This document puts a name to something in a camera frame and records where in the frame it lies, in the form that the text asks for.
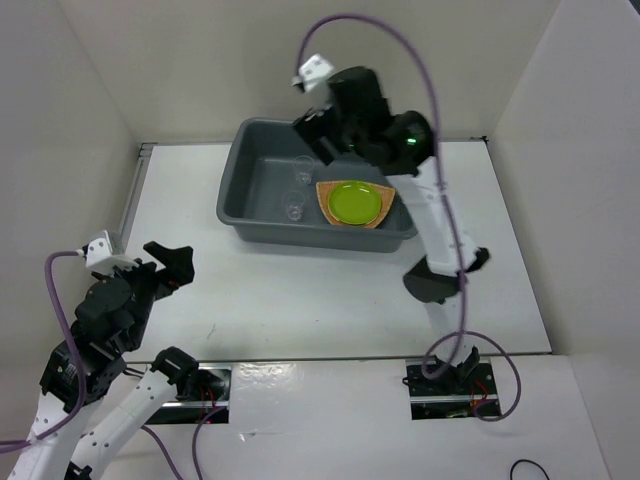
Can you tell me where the purple cable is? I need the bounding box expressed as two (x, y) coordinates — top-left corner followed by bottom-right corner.
(0, 249), (201, 480)
(297, 15), (524, 421)

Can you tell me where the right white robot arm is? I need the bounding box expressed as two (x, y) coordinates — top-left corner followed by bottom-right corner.
(292, 57), (490, 393)

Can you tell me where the green round plate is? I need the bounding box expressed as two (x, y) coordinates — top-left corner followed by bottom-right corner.
(327, 181), (382, 226)

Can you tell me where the clear plastic cup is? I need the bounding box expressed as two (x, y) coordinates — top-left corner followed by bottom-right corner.
(282, 190), (306, 222)
(292, 155), (314, 185)

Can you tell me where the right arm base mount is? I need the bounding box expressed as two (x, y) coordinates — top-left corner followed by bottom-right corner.
(402, 360), (502, 421)

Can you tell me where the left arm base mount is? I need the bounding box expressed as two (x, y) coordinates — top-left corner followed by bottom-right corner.
(145, 362), (231, 426)

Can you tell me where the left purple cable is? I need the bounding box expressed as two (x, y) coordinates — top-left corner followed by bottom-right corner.
(0, 249), (201, 480)

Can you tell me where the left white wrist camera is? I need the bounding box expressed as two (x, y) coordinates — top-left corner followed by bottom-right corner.
(82, 230), (137, 276)

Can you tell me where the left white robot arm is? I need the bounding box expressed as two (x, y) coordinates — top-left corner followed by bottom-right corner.
(1, 238), (199, 479)

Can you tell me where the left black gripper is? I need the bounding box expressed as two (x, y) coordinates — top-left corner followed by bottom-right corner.
(95, 239), (196, 348)

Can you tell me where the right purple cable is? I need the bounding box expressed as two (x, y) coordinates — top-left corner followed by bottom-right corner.
(297, 15), (524, 421)

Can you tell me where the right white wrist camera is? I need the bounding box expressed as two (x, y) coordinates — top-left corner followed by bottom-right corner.
(291, 54), (334, 93)

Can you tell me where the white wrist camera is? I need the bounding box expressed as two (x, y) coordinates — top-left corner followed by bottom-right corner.
(291, 54), (334, 93)
(82, 230), (137, 276)

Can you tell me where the black cable loop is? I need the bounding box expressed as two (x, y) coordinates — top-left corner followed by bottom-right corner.
(509, 458), (551, 480)

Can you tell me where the grey plastic bin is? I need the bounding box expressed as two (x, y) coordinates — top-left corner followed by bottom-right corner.
(216, 118), (417, 253)

